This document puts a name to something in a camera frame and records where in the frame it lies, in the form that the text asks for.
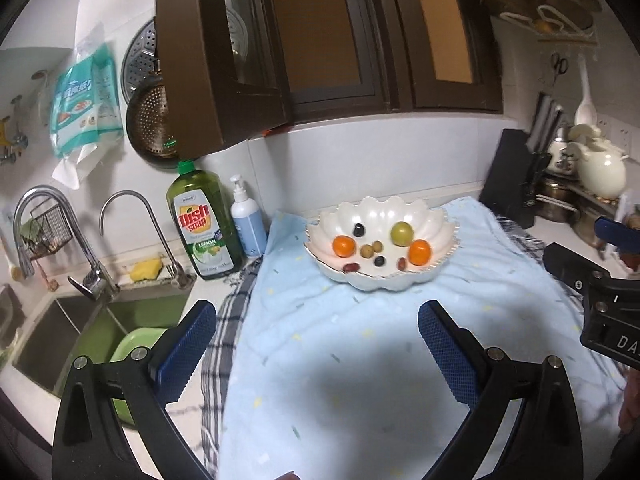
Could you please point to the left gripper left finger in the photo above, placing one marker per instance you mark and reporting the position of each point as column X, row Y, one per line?
column 89, row 442

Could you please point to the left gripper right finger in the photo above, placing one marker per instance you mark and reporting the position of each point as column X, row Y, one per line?
column 545, row 441

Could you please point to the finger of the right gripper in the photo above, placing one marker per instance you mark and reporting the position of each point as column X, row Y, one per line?
column 615, row 233
column 592, row 282

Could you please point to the large orange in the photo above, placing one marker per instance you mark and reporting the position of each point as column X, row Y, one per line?
column 420, row 252

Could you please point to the cream ceramic teapot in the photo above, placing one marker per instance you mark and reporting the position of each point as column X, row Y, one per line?
column 599, row 163

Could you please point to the steel pot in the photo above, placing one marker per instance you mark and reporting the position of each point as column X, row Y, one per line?
column 555, row 202

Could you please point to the steel sink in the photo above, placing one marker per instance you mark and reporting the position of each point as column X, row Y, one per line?
column 76, row 326

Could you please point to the checkered dish cloth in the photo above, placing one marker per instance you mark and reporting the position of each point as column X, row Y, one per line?
column 218, row 360

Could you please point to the black knife block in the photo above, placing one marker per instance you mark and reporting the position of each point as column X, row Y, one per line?
column 519, row 162

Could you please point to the white rice spoon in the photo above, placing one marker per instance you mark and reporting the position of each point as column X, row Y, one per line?
column 586, row 113

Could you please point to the tall chrome faucet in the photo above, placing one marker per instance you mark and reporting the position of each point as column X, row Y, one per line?
column 97, row 285

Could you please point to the yellow sponge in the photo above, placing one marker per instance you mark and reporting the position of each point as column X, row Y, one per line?
column 146, row 270

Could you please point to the light blue towel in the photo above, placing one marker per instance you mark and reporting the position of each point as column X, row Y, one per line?
column 333, row 383

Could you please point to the green round fruit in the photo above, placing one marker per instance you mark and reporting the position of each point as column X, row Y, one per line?
column 402, row 234

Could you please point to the white scalloped bowl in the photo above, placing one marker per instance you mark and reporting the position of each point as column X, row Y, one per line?
column 378, row 217

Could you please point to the black scissors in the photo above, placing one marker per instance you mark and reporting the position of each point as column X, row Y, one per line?
column 559, row 65

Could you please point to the small orange mandarin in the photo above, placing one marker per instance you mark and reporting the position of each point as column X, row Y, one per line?
column 344, row 246

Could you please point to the green dish soap bottle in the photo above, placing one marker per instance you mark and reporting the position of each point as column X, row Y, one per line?
column 199, row 207

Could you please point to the blue pump soap bottle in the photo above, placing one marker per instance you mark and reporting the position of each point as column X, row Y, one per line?
column 247, row 219

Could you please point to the brown perforated pan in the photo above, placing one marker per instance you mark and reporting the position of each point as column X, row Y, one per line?
column 147, row 123

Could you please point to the teal plastic bag pack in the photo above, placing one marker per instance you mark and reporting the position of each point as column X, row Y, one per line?
column 85, row 120

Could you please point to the metal steamer plate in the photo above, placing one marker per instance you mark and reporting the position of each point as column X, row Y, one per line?
column 139, row 60

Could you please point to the wire sink basket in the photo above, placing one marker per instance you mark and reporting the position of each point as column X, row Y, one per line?
column 45, row 231

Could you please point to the dark wooden wall cabinet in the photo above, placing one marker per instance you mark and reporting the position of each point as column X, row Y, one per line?
column 238, row 68

